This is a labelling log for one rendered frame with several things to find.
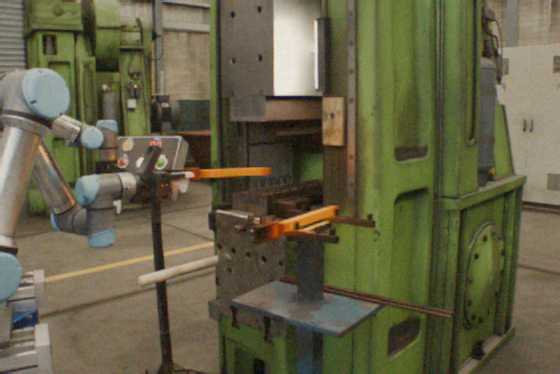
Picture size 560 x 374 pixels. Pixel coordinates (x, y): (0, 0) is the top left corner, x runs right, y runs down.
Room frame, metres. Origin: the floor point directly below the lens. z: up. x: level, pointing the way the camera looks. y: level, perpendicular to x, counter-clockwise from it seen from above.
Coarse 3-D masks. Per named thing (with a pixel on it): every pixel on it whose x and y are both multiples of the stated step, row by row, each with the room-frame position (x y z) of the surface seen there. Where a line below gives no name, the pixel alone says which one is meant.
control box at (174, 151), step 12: (120, 144) 2.27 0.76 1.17; (132, 144) 2.25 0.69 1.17; (144, 144) 2.23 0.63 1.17; (168, 144) 2.19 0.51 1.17; (180, 144) 2.18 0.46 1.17; (120, 156) 2.24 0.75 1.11; (132, 156) 2.22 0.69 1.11; (168, 156) 2.16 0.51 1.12; (180, 156) 2.18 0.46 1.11; (132, 168) 2.18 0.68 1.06; (156, 168) 2.14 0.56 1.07; (168, 168) 2.13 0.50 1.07; (180, 168) 2.17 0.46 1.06
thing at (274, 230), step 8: (320, 208) 1.54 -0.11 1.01; (328, 208) 1.55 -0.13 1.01; (304, 216) 1.44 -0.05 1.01; (312, 216) 1.46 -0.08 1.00; (320, 216) 1.49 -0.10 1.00; (264, 224) 1.30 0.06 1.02; (272, 224) 1.30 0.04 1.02; (280, 224) 1.32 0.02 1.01; (288, 224) 1.36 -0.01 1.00; (304, 224) 1.42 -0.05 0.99; (256, 232) 1.26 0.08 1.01; (264, 232) 1.29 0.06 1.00; (272, 232) 1.31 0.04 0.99; (280, 232) 1.32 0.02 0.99; (256, 240) 1.26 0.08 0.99; (264, 240) 1.28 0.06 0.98
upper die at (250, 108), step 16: (256, 96) 1.90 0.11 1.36; (272, 96) 1.90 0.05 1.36; (288, 96) 1.96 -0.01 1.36; (304, 96) 2.03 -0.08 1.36; (320, 96) 2.10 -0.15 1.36; (240, 112) 1.96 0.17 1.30; (256, 112) 1.90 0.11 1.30; (272, 112) 1.89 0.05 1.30; (288, 112) 1.96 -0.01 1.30; (304, 112) 2.03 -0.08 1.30; (320, 112) 2.10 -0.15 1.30
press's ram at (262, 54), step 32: (224, 0) 2.02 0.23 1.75; (256, 0) 1.89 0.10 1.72; (288, 0) 1.89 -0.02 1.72; (320, 0) 2.03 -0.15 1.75; (224, 32) 2.02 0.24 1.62; (256, 32) 1.90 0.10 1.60; (288, 32) 1.89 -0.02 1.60; (224, 64) 2.02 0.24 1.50; (256, 64) 1.90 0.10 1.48; (288, 64) 1.89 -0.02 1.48; (224, 96) 2.03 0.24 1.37
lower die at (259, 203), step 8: (280, 184) 2.14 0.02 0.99; (320, 184) 2.13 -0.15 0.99; (240, 192) 1.97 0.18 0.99; (248, 192) 1.94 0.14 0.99; (256, 192) 1.91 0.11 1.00; (264, 192) 1.93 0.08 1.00; (272, 192) 1.93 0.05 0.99; (280, 192) 1.93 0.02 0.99; (288, 192) 1.95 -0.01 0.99; (296, 192) 1.99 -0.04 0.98; (232, 200) 2.00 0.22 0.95; (240, 200) 1.97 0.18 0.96; (248, 200) 1.94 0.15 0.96; (256, 200) 1.91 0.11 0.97; (264, 200) 1.88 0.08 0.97; (272, 200) 1.89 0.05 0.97; (312, 200) 2.06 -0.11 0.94; (320, 200) 2.10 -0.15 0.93; (240, 208) 1.97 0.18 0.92; (248, 208) 1.94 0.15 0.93; (256, 208) 1.91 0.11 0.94; (264, 208) 1.88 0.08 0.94
